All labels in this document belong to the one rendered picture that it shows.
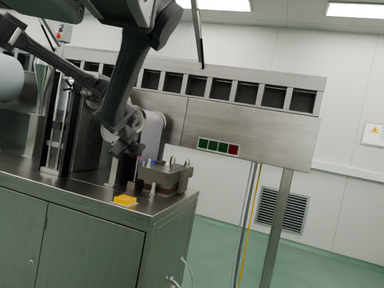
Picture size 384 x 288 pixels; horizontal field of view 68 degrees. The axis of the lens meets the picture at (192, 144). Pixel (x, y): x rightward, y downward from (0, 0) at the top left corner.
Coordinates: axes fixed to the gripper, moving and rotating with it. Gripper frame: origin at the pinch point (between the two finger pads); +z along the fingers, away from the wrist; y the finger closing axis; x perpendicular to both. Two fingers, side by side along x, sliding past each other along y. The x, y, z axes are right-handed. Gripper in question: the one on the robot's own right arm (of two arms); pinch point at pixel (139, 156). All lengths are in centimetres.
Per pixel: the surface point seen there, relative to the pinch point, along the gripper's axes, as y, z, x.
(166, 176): 18.8, -2.0, -8.0
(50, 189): -23.8, -17.8, -31.7
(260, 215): 59, 266, 64
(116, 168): -7.9, -1.7, -9.9
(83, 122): -38.0, -4.8, 10.5
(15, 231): -43, -3, -52
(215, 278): 35, 153, -35
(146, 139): 0.3, -0.9, 9.7
